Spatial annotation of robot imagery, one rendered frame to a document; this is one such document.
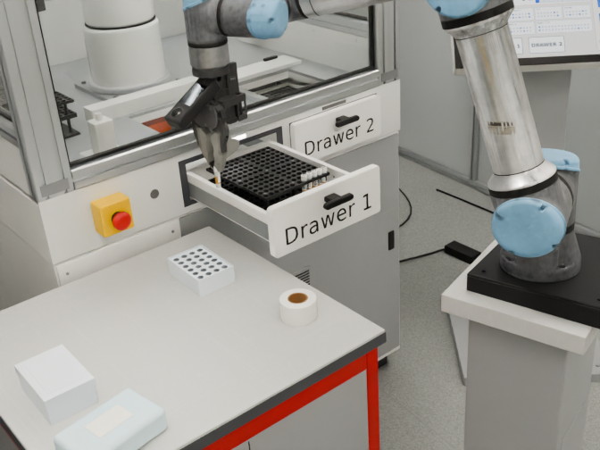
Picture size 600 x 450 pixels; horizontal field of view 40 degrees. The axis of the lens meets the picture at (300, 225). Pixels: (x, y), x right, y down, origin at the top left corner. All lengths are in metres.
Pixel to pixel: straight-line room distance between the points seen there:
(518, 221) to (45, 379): 0.82
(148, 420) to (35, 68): 0.71
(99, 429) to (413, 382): 1.46
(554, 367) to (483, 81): 0.59
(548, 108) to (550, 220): 1.10
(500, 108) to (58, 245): 0.93
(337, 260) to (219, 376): 0.90
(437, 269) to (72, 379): 1.99
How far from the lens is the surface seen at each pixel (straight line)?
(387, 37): 2.15
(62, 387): 1.39
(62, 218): 1.73
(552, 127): 2.47
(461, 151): 3.80
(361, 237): 2.28
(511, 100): 1.35
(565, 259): 1.59
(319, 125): 2.03
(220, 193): 1.75
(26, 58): 1.62
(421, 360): 2.68
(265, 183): 1.74
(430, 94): 3.86
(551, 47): 2.30
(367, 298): 2.40
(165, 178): 1.82
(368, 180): 1.72
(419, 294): 3.00
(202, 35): 1.53
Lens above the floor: 1.63
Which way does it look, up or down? 28 degrees down
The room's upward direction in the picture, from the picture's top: 4 degrees counter-clockwise
